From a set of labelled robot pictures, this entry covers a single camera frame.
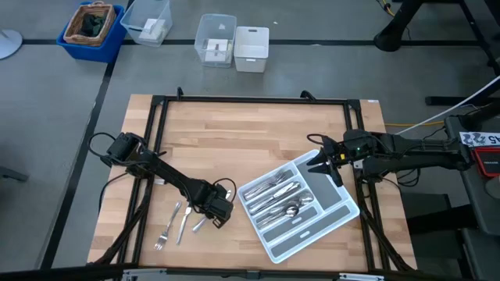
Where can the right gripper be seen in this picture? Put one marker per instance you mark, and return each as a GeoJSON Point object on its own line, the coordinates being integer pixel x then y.
{"type": "Point", "coordinates": [351, 146]}

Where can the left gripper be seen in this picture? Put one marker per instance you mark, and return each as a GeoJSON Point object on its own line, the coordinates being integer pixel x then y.
{"type": "Point", "coordinates": [218, 205]}

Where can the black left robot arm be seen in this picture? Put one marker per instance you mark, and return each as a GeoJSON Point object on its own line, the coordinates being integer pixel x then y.
{"type": "Point", "coordinates": [172, 177]}

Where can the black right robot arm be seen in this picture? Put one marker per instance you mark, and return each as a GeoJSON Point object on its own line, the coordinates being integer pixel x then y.
{"type": "Point", "coordinates": [410, 154]}

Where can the white cutlery tray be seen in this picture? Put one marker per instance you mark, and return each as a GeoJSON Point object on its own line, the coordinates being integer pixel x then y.
{"type": "Point", "coordinates": [318, 187]}

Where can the white plastic bin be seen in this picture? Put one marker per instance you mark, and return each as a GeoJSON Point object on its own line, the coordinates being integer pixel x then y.
{"type": "Point", "coordinates": [252, 50]}

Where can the dark grey desk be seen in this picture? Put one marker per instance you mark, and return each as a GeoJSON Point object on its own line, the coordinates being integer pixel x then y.
{"type": "Point", "coordinates": [476, 203]}

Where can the white printed label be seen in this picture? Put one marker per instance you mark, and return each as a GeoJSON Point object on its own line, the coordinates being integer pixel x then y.
{"type": "Point", "coordinates": [478, 139]}

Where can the white box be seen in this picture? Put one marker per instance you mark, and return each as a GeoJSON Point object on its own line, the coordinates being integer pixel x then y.
{"type": "Point", "coordinates": [216, 50]}
{"type": "Point", "coordinates": [152, 30]}

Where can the red black device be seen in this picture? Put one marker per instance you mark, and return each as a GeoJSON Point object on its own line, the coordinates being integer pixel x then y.
{"type": "Point", "coordinates": [488, 162]}

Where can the clear plastic bin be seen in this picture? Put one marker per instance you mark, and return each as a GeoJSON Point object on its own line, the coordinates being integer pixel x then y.
{"type": "Point", "coordinates": [215, 25]}
{"type": "Point", "coordinates": [134, 19]}

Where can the blue plastic bin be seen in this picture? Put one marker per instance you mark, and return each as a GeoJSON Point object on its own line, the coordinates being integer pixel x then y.
{"type": "Point", "coordinates": [91, 52]}

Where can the dark green cloth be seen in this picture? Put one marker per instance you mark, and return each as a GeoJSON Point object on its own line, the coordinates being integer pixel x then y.
{"type": "Point", "coordinates": [91, 24]}

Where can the wicker basket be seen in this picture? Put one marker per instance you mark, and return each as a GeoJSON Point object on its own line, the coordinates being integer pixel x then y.
{"type": "Point", "coordinates": [72, 33]}

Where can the grey round stand base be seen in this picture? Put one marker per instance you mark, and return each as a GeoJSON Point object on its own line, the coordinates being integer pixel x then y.
{"type": "Point", "coordinates": [8, 43]}

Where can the silver metal bracket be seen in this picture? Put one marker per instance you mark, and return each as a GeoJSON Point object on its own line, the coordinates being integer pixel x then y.
{"type": "Point", "coordinates": [361, 277]}
{"type": "Point", "coordinates": [136, 275]}
{"type": "Point", "coordinates": [357, 164]}

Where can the black aluminium table frame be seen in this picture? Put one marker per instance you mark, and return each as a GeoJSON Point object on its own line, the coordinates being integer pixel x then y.
{"type": "Point", "coordinates": [234, 99]}

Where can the black pedestal stand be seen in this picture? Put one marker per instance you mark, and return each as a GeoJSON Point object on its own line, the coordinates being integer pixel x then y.
{"type": "Point", "coordinates": [390, 37]}

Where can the black stand frame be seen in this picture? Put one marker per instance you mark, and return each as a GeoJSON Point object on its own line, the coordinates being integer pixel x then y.
{"type": "Point", "coordinates": [461, 100]}

